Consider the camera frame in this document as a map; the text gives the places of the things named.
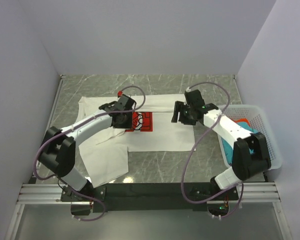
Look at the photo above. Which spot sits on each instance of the orange t-shirt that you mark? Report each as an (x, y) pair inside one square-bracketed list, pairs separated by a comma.
[(242, 120)]

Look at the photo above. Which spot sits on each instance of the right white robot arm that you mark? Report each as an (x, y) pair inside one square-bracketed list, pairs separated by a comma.
[(218, 122)]

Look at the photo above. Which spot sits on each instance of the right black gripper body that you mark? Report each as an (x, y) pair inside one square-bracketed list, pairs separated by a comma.
[(187, 117)]

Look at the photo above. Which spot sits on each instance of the white plastic laundry basket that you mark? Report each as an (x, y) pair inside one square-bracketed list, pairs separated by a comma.
[(258, 123)]

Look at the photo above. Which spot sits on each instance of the blue t-shirt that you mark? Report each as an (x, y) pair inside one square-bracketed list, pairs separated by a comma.
[(241, 147)]

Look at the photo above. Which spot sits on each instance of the white red-print t-shirt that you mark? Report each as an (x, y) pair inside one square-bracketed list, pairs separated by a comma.
[(105, 154)]

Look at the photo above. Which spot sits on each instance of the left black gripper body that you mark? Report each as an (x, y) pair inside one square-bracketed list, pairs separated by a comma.
[(126, 122)]

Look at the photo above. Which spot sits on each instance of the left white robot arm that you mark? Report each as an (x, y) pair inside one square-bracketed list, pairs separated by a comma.
[(58, 149)]

